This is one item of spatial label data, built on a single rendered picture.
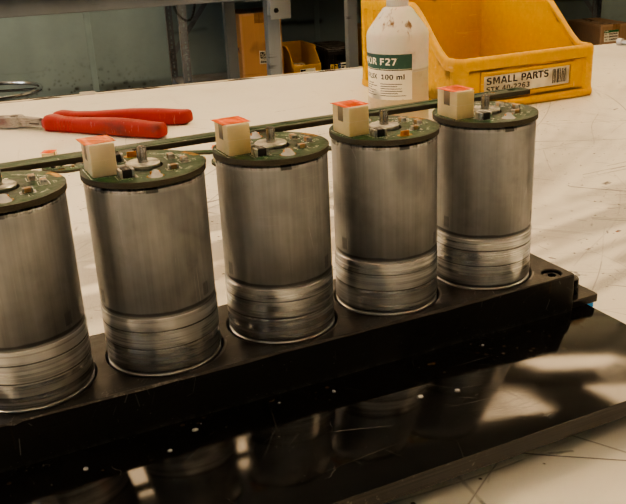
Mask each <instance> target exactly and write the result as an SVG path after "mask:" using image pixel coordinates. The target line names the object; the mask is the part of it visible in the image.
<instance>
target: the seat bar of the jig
mask: <svg viewBox="0 0 626 504"><path fill-rule="evenodd" d="M574 277H575V275H574V274H573V273H572V272H569V271H567V270H565V269H563V268H561V267H559V266H557V265H555V264H552V263H550V262H548V261H546V260H544V259H542V258H540V257H537V256H535V255H533V254H531V253H530V267H529V279H528V280H527V281H525V282H524V283H522V284H520V285H517V286H514V287H510V288H505V289H498V290H471V289H464V288H458V287H454V286H450V285H447V284H445V283H442V282H440V281H439V280H437V301H436V302H435V303H434V304H433V305H432V306H430V307H428V308H426V309H424V310H421V311H418V312H415V313H410V314H405V315H397V316H374V315H366V314H361V313H357V312H353V311H351V310H348V309H346V308H344V307H342V306H341V305H339V304H338V302H337V298H336V294H337V293H336V279H333V288H334V316H335V325H334V326H333V328H332V329H331V330H329V331H328V332H327V333H325V334H323V335H321V336H319V337H317V338H314V339H311V340H308V341H304V342H299V343H293V344H285V345H265V344H257V343H252V342H248V341H244V340H242V339H239V338H237V337H235V336H234V335H233V334H232V333H231V332H230V328H229V317H228V306H227V304H225V305H221V306H218V314H219V325H220V335H221V346H222V350H221V352H220V353H219V355H218V356H217V357H216V358H215V359H213V360H212V361H210V362H209V363H207V364H205V365H203V366H201V367H199V368H197V369H194V370H191V371H188V372H185V373H181V374H176V375H171V376H164V377H137V376H131V375H127V374H123V373H120V372H118V371H116V370H114V369H113V368H112V367H111V366H110V365H109V359H108V352H107V345H106V338H105V333H100V334H96V335H92V336H89V337H90V344H91V350H92V357H93V363H94V370H95V376H96V377H95V379H94V381H93V383H92V384H91V385H90V386H89V387H88V388H87V389H86V390H85V391H83V392H82V393H81V394H79V395H77V396H76V397H74V398H72V399H70V400H68V401H66V402H64V403H61V404H59V405H56V406H53V407H50V408H46V409H43V410H38V411H33V412H27V413H18V414H0V473H3V472H7V471H10V470H14V469H17V468H21V467H24V466H28V465H31V464H35V463H38V462H42V461H46V460H49V459H53V458H56V457H60V456H63V455H67V454H70V453H74V452H77V451H81V450H84V449H88V448H91V447H95V446H98V445H102V444H105V443H109V442H112V441H116V440H119V439H123V438H126V437H130V436H133V435H137V434H140V433H144V432H147V431H151V430H154V429H158V428H161V427H165V426H168V425H172V424H176V423H179V422H183V421H186V420H190V419H193V418H197V417H200V416H204V415H207V414H211V413H214V412H218V411H221V410H225V409H228V408H232V407H235V406H239V405H242V404H246V403H249V402H253V401H256V400H260V399H263V398H267V397H270V396H274V395H277V394H281V393H284V392H288V391H291V390H295V389H299V388H302V387H306V386H309V385H313V384H316V383H320V382H323V381H327V380H330V379H334V378H337V377H341V376H344V375H348V374H351V373H355V372H358V371H362V370H365V369H369V368H372V367H376V366H379V365H383V364H386V363H390V362H393V361H397V360H400V359H404V358H407V357H411V356H414V355H418V354H422V353H425V352H429V351H432V350H436V349H439V348H443V347H446V346H450V345H453V344H457V343H460V342H464V341H467V340H471V339H474V338H478V337H481V336H485V335H488V334H492V333H495V332H499V331H502V330H506V329H509V328H513V327H516V326H520V325H523V324H527V323H530V322H534V321H537V320H541V319H545V318H548V317H552V316H555V315H559V314H562V313H566V312H569V311H572V304H573V290H574Z"/></svg>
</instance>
